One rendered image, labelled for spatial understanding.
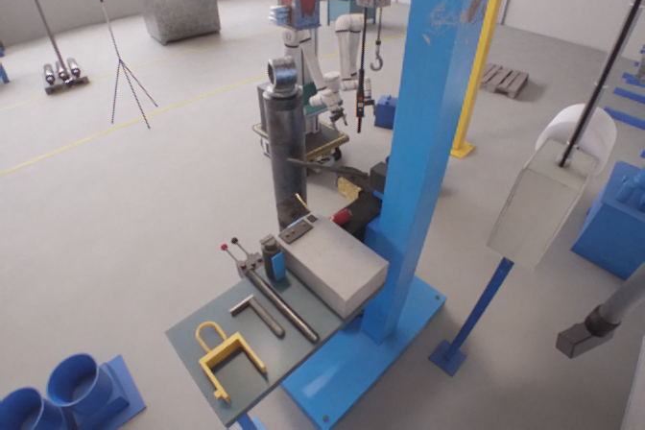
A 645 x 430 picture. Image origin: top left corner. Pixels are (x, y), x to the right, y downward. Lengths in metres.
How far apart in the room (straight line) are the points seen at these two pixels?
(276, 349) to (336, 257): 0.39
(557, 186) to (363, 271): 0.71
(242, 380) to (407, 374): 1.39
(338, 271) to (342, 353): 1.08
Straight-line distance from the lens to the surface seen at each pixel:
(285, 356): 1.23
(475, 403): 2.45
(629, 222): 3.29
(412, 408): 2.33
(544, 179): 1.24
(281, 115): 1.77
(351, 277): 1.23
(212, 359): 1.22
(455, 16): 1.00
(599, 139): 1.49
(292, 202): 1.78
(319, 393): 2.17
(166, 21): 9.16
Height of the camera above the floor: 2.19
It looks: 40 degrees down
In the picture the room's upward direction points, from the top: straight up
